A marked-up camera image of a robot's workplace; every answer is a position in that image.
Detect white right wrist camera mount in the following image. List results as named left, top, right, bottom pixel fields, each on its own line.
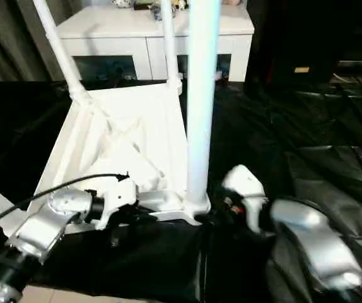
left=222, top=164, right=267, bottom=234

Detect grey curtain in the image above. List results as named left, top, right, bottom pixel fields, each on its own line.
left=0, top=0, right=71, bottom=89

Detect white sideboard cabinet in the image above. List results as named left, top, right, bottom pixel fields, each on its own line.
left=56, top=4, right=255, bottom=83

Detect black work mat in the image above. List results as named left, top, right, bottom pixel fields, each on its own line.
left=0, top=78, right=362, bottom=303

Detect white plastic table top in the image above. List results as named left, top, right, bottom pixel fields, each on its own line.
left=26, top=80, right=212, bottom=236

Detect black left camera cable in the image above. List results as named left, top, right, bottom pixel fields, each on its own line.
left=0, top=172, right=130, bottom=233

